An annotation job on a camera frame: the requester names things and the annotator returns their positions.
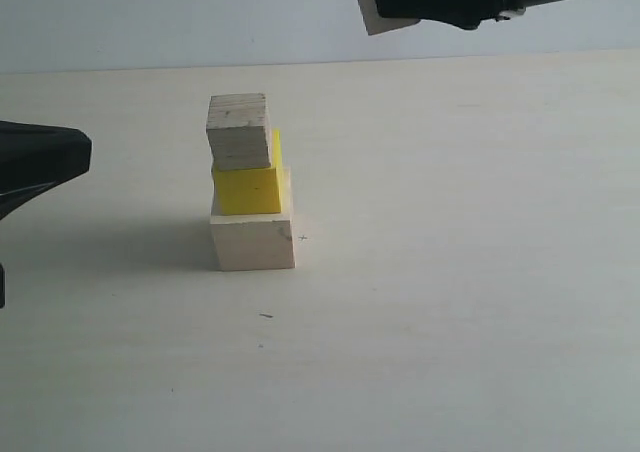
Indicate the large pale wooden cube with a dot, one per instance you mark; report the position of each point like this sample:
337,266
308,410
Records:
258,241

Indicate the small pale wooden cube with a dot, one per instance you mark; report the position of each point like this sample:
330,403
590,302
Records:
375,24

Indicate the medium pale wooden cube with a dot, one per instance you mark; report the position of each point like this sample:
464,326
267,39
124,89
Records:
238,130

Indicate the yellow cube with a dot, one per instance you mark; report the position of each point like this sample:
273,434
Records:
253,191

